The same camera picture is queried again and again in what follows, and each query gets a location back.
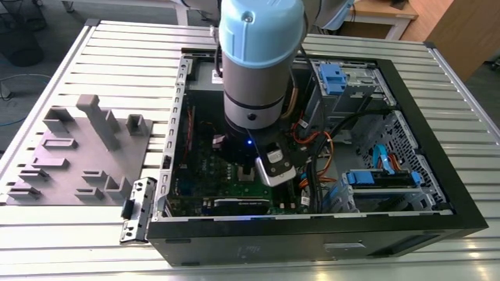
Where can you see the grey parts rack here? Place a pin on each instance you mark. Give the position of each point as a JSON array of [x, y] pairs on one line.
[[90, 164]]

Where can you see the silver drive cage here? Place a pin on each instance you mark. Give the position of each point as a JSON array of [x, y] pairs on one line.
[[343, 105]]

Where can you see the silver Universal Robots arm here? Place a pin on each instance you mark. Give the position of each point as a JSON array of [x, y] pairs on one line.
[[254, 87]]

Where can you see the green motherboard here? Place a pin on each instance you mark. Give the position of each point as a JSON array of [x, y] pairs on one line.
[[219, 175]]

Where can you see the CPU socket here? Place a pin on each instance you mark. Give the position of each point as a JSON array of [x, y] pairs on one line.
[[247, 183]]

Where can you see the pale blue teach pendant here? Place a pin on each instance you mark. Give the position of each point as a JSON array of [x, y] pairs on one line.
[[338, 19]]

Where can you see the black bin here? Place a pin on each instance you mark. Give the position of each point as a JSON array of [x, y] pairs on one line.
[[23, 49]]

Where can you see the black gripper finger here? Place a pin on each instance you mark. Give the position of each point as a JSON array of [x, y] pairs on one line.
[[219, 142]]

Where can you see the black open PC case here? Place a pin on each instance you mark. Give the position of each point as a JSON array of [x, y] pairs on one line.
[[274, 234]]

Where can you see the black graphics card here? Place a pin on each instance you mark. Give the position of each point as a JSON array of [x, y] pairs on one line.
[[241, 206]]

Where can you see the silver slot bracket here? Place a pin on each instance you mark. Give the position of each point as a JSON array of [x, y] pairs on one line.
[[143, 205]]

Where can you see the wooden desk white frame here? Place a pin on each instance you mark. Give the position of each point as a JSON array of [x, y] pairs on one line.
[[383, 11]]

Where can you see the brown wooden cabinet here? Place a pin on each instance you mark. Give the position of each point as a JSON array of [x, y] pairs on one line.
[[461, 35]]

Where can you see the blue drive bay latch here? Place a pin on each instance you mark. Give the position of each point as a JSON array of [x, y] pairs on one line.
[[333, 73]]

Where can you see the silver disk bay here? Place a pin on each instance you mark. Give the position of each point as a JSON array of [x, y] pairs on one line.
[[383, 191]]

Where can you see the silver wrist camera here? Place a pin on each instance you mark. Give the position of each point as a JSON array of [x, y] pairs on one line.
[[274, 178]]

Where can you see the hard disk in blue carrier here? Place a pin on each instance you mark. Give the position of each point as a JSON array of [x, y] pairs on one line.
[[391, 179]]

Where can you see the grey power supply unit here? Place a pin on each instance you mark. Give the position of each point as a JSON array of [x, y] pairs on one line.
[[205, 102]]

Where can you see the black RAM slot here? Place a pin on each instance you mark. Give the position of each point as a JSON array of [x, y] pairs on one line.
[[291, 197], [282, 197]]

